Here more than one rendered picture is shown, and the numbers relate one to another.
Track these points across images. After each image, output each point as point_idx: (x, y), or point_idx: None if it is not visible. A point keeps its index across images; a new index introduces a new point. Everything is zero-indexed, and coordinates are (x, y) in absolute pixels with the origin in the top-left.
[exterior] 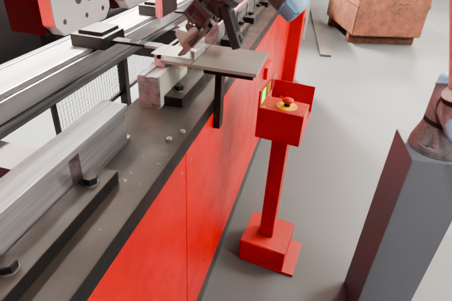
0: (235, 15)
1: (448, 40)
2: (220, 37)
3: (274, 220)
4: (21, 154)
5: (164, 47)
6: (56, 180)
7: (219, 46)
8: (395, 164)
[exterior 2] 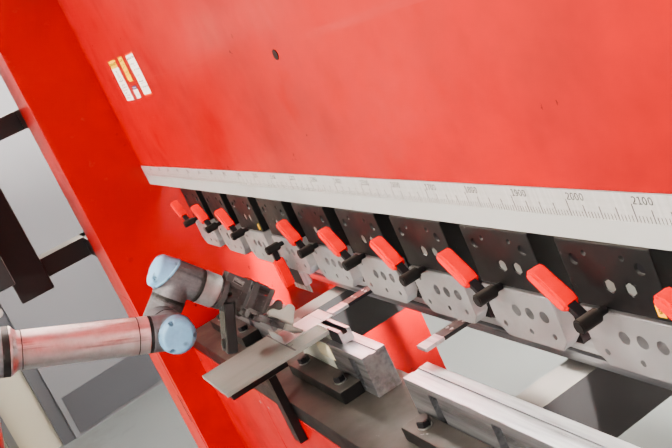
0: (223, 318)
1: (3, 442)
2: (419, 405)
3: None
4: (319, 302)
5: (323, 316)
6: None
7: (285, 356)
8: None
